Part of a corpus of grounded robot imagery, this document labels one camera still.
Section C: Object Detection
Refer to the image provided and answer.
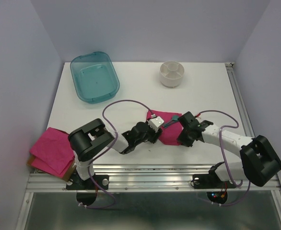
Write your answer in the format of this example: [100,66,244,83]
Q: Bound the pink paper napkin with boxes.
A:
[152,110,182,146]

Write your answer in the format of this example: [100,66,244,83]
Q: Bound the pink napkin stack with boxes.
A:
[27,127,74,178]

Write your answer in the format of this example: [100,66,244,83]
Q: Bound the brown cardboard tray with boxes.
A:
[26,155,76,182]

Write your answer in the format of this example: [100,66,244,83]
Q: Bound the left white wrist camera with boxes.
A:
[148,116,164,132]

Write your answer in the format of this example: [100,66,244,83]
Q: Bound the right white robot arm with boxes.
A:
[177,112,281,189]

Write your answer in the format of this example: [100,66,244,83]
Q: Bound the aluminium frame rail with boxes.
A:
[17,62,281,230]

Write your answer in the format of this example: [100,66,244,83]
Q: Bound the white utensil holder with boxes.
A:
[159,61,185,88]

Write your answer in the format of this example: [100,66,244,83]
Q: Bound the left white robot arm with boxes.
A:
[68,116,164,189]

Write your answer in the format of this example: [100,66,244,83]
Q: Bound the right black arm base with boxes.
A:
[190,162,235,189]

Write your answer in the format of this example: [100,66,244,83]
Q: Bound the teal plastic spoon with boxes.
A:
[163,115,179,128]

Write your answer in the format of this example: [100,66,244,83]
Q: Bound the teal plastic bin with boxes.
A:
[70,52,120,104]

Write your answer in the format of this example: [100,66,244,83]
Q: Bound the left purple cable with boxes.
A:
[79,100,157,209]

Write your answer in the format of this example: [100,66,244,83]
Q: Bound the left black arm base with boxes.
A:
[66,173,109,190]

